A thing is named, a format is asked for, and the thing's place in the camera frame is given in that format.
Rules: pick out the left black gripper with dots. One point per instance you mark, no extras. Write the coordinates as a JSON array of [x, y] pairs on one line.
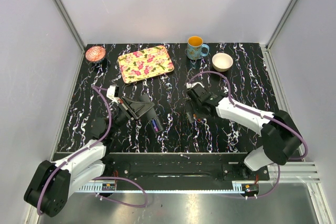
[[135, 109]]

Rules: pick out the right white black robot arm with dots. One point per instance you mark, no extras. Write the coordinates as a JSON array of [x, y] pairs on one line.
[[280, 137]]

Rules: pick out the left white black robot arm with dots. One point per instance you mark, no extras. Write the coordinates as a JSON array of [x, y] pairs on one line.
[[54, 182]]

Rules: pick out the cream white bowl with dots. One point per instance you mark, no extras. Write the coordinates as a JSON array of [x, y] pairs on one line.
[[222, 62]]

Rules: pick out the floral yellow pink tray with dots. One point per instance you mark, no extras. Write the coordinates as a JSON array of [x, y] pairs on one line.
[[144, 64]]

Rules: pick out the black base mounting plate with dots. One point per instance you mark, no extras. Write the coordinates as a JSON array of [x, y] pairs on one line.
[[222, 166]]

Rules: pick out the blue mug orange inside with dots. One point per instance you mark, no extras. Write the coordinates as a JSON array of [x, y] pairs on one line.
[[196, 49]]

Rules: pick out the red patterned bowl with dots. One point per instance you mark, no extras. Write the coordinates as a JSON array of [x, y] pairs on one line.
[[95, 53]]

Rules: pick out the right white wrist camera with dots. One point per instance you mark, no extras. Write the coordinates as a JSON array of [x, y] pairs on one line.
[[191, 85]]

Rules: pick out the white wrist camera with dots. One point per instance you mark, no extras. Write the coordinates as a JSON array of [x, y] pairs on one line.
[[113, 93], [191, 85]]

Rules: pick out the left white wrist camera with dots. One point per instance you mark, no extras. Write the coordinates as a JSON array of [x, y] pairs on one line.
[[113, 93]]

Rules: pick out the white slotted cable duct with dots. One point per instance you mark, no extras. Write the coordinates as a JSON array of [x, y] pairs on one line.
[[97, 187]]

